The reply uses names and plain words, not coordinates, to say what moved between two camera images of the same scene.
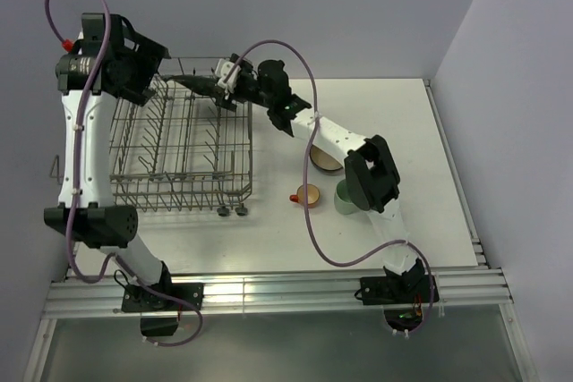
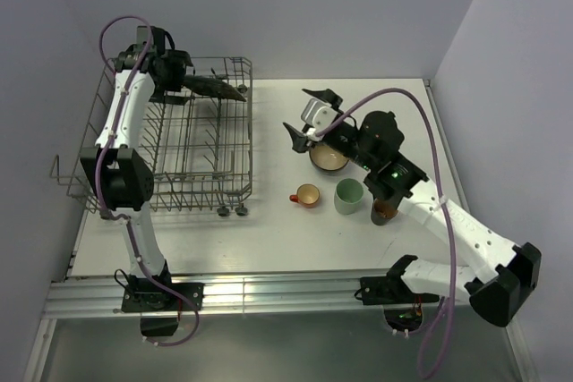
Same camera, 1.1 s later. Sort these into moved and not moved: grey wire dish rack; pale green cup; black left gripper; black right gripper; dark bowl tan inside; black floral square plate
Moved: black right gripper; black left gripper
Not moved: grey wire dish rack; black floral square plate; dark bowl tan inside; pale green cup
